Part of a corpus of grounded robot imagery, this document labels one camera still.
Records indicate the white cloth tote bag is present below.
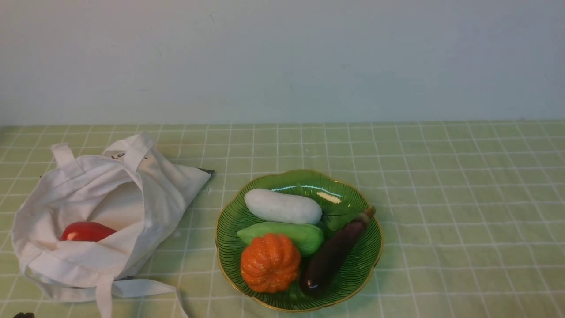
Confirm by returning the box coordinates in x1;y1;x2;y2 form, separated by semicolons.
11;131;214;318

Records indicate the red pepper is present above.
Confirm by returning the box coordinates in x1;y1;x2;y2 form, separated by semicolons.
60;221;116;242

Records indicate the white cucumber-shaped vegetable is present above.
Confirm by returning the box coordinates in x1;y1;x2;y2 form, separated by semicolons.
244;189;322;225

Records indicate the green glass plate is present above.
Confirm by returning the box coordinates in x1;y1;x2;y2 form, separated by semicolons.
215;169;384;313

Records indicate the green cucumber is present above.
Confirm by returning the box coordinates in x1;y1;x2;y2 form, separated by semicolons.
237;222;324;257

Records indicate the orange pumpkin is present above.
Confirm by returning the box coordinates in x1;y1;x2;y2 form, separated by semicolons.
240;233;302;293

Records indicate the dark purple eggplant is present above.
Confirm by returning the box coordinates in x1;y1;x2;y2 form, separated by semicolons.
299;207;376;296

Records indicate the green checked tablecloth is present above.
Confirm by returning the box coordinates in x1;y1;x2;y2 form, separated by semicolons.
0;121;565;318

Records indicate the black object at edge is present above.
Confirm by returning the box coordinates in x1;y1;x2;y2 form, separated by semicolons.
13;312;36;318

